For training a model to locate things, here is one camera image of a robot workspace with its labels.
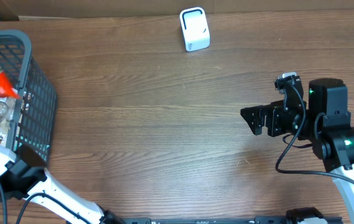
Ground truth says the grey plastic mesh basket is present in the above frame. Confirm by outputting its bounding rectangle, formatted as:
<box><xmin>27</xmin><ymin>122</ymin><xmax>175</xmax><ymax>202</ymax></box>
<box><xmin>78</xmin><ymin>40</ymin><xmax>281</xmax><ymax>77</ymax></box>
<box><xmin>0</xmin><ymin>30</ymin><xmax>57</xmax><ymax>163</ymax></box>

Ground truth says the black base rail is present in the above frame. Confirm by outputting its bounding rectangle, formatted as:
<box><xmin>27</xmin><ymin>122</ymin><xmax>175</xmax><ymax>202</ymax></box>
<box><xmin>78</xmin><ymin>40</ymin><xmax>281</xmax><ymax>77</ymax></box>
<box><xmin>123</xmin><ymin>216</ymin><xmax>343</xmax><ymax>224</ymax></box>

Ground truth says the white barcode scanner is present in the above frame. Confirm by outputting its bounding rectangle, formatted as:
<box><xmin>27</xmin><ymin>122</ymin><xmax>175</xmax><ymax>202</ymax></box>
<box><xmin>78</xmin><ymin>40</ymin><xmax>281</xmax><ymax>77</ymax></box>
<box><xmin>179</xmin><ymin>7</ymin><xmax>210</xmax><ymax>52</ymax></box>

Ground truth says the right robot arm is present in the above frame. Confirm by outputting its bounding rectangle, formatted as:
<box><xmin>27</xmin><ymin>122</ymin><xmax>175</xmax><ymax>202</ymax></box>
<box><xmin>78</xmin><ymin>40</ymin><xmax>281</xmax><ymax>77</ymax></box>
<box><xmin>240</xmin><ymin>74</ymin><xmax>354</xmax><ymax>223</ymax></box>

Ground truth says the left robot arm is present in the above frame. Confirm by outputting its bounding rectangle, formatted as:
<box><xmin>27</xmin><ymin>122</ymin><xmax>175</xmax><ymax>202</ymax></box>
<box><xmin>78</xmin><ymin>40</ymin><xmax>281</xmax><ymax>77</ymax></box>
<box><xmin>0</xmin><ymin>144</ymin><xmax>123</xmax><ymax>223</ymax></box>

